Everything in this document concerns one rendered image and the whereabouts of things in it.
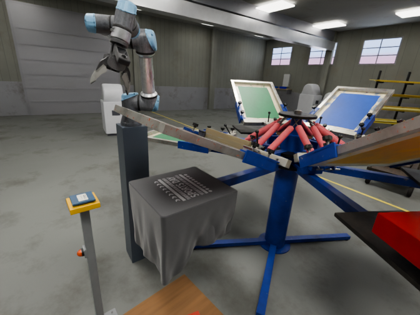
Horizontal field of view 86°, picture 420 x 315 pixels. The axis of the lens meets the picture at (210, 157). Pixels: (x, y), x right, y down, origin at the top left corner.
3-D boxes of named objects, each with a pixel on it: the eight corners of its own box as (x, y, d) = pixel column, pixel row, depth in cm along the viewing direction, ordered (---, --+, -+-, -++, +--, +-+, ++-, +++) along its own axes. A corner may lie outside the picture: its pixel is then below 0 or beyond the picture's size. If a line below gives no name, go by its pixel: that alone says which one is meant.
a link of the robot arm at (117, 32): (134, 34, 92) (114, 24, 86) (131, 45, 92) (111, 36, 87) (127, 36, 97) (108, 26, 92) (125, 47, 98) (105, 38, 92)
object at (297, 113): (278, 264, 205) (308, 115, 160) (246, 239, 234) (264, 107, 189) (302, 246, 229) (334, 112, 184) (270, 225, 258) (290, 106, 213)
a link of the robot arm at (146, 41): (140, 106, 172) (131, 25, 137) (160, 107, 174) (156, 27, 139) (138, 114, 163) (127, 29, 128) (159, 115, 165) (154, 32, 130)
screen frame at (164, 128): (162, 133, 82) (165, 123, 82) (113, 110, 124) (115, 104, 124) (272, 169, 135) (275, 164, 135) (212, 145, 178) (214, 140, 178)
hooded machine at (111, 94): (101, 130, 630) (96, 82, 587) (123, 129, 662) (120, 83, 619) (107, 137, 574) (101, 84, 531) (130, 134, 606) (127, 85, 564)
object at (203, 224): (167, 285, 117) (166, 216, 103) (164, 280, 120) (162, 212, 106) (231, 249, 145) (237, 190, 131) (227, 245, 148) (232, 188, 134)
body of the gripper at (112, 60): (118, 74, 100) (124, 46, 99) (125, 74, 94) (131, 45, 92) (100, 67, 95) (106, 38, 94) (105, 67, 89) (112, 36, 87)
